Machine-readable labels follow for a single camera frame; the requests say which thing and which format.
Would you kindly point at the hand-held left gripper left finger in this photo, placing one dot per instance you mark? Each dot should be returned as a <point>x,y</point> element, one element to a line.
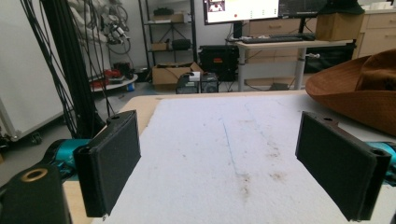
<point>107,161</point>

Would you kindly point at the small black computer case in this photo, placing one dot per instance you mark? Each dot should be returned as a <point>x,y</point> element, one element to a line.
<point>196,82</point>

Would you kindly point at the black equipment case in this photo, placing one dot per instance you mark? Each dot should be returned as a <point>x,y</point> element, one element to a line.
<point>218,60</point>

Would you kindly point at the dark computer monitor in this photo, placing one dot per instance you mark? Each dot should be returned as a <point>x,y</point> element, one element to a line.
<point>300,7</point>

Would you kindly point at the open cardboard box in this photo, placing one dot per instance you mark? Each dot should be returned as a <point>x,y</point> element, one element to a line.
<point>171,73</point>

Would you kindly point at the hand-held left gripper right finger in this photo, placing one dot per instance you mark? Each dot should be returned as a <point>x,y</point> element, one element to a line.
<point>339,168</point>

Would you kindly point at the white panel on casters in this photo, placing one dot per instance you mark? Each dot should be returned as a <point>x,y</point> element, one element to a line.
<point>25,68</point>

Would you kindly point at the black keyboard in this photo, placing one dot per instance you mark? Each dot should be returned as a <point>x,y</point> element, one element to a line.
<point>272,39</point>

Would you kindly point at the brown brimmed hat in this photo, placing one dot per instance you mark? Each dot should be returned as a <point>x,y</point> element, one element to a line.
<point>358,93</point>

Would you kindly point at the wooden drawer cabinet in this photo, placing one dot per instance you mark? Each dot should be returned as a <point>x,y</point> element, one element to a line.
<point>376,31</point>

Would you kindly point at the cardboard box with black hat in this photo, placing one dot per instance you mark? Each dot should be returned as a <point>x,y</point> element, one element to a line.
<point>337,23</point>

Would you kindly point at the black metal shelf rack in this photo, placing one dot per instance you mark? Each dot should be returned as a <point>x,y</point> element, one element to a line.
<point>169,31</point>

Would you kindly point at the white felt mat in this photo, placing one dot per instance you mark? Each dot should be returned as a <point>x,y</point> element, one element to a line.
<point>230,161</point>

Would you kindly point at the white desk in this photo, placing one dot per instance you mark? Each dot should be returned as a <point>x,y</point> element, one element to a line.
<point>280,46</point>

